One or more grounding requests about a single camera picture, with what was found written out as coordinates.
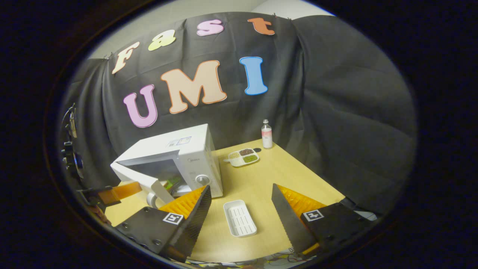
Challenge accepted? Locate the small bottle with pink label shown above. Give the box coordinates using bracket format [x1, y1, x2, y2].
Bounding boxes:
[261, 119, 273, 149]

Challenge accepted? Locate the white divided dish with beans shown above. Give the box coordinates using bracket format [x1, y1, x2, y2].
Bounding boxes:
[223, 148, 260, 167]

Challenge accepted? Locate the white rectangular tray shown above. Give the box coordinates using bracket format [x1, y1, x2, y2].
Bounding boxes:
[223, 200, 258, 238]

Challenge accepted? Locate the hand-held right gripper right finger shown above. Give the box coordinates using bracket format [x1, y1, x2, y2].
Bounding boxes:
[271, 183, 374, 257]

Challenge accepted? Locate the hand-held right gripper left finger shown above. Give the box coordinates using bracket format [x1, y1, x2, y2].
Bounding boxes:
[114, 186, 212, 263]

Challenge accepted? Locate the black backdrop cloth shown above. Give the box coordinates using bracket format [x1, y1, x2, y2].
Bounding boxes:
[60, 11, 418, 215]

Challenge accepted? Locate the white microwave oven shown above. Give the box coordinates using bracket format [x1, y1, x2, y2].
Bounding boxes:
[110, 124, 224, 205]

